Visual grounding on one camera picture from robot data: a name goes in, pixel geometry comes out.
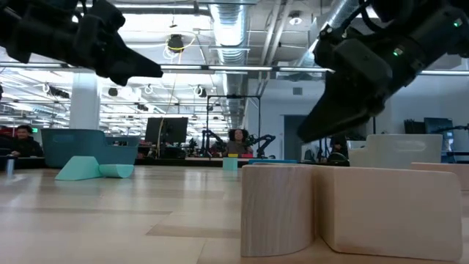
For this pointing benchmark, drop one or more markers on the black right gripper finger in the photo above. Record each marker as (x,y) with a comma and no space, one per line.
(337,110)

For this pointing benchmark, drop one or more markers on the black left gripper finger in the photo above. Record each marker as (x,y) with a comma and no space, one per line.
(128,66)

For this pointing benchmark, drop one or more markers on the blue block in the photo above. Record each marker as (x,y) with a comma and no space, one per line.
(273,161)

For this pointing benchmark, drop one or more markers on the mint green half-cylinder block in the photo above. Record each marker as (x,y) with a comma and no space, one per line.
(116,171)

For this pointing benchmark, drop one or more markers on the mint green wedge block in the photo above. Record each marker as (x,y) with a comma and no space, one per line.
(78,169)

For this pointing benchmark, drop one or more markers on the wooden blocks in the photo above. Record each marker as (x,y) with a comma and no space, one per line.
(388,212)

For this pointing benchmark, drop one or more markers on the wooden half-cylinder block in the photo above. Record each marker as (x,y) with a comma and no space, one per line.
(278,210)

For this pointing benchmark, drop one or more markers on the mint green cube block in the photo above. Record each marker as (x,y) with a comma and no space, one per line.
(230,163)

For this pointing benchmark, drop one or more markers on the black background robot arm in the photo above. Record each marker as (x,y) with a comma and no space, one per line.
(212,141)
(264,143)

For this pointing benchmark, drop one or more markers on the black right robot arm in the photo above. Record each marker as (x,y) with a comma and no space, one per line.
(432,33)

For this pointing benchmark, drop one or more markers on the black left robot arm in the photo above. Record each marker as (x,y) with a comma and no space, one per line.
(33,33)

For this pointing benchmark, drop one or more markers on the person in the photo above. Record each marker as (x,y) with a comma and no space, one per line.
(237,143)
(23,144)
(339,144)

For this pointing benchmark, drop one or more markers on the grey door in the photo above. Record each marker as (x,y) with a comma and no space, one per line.
(293,137)

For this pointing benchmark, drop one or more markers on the black ceiling dome device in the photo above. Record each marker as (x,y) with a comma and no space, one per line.
(176,42)

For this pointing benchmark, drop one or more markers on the white building column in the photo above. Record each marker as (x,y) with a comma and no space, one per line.
(85,100)

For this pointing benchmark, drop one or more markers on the black computer monitor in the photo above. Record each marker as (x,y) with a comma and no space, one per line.
(166,130)

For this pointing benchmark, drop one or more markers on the white translucent plastic bin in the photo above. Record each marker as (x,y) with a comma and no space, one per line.
(399,152)

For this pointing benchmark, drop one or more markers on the small dark monitor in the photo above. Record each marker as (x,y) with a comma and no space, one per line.
(414,127)

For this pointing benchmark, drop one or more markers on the teal plastic bin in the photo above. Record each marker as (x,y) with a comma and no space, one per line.
(73,146)

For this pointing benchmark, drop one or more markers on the pink block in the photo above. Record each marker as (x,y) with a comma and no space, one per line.
(247,155)

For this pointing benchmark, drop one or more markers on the dark wide monitor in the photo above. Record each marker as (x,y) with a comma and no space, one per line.
(438,127)

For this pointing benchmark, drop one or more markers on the black metal frame stand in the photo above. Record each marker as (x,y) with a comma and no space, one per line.
(233,97)

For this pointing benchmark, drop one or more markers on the black aluminium table frame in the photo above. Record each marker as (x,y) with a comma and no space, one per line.
(183,161)

